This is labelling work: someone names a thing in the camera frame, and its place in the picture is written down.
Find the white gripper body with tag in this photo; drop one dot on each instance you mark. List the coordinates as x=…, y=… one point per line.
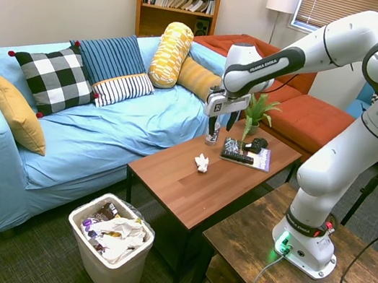
x=217, y=106

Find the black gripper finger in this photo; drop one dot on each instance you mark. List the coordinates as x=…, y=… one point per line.
x=233, y=120
x=212, y=125

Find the white tissue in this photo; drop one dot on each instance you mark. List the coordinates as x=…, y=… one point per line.
x=202, y=163

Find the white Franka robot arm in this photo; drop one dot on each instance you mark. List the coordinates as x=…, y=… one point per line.
x=334, y=167

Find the crumpled white paper trash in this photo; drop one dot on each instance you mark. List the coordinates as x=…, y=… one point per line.
x=117, y=235

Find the white plastic trash bin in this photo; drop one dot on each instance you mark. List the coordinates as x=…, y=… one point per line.
x=107, y=273

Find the clear plastic water bottle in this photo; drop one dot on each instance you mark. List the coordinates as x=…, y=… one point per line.
x=212, y=141

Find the small potted green plant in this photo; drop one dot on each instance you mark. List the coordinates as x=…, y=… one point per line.
x=252, y=125

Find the black patterned book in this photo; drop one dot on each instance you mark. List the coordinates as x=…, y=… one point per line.
x=233, y=149

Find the black game controller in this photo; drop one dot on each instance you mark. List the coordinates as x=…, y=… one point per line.
x=257, y=144

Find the orange striped bolster pillow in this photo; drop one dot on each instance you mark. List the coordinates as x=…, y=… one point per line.
x=196, y=77

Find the purple cover magazine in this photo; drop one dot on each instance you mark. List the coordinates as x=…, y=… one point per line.
x=262, y=160

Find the wooden coffee table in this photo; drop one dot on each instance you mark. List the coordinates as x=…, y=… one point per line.
x=195, y=186

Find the yellow patterned bolster pillow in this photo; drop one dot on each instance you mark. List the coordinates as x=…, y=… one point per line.
x=169, y=54

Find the orange sofa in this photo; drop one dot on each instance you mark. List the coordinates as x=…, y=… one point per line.
x=307, y=114

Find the black speaker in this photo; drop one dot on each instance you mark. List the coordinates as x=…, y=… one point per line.
x=201, y=27

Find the wooden bookshelf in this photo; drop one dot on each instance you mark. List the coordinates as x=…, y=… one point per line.
x=173, y=25

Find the white navy striped pillow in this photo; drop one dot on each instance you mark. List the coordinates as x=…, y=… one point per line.
x=125, y=88

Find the light blue covered sofa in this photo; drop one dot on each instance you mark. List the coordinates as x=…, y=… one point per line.
x=101, y=140

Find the blue striped pillow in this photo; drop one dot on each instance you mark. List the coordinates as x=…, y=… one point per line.
x=112, y=56

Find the brown wrapper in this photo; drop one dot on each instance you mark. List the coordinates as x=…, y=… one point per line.
x=107, y=211

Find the purple wrapper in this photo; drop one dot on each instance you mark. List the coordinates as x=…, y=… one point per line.
x=88, y=224

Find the black white checkered pillow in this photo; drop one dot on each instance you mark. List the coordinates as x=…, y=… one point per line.
x=53, y=77

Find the mustard yellow pillow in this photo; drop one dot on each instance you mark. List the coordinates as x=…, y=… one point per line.
x=15, y=111

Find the black camera stand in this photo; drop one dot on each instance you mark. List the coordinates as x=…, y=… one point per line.
x=367, y=187

